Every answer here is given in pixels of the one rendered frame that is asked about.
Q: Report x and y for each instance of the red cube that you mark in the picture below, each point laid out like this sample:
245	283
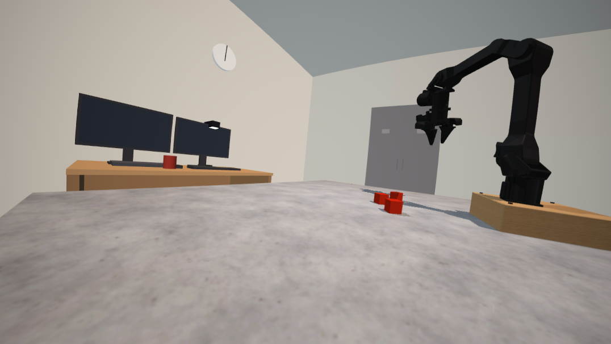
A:
379	198
396	195
393	206

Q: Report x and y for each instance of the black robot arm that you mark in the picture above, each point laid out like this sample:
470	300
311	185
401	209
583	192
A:
518	154

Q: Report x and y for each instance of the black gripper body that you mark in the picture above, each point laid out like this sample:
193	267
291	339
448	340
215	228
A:
439	117

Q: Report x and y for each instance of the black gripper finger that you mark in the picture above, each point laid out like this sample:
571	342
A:
445	131
431	134

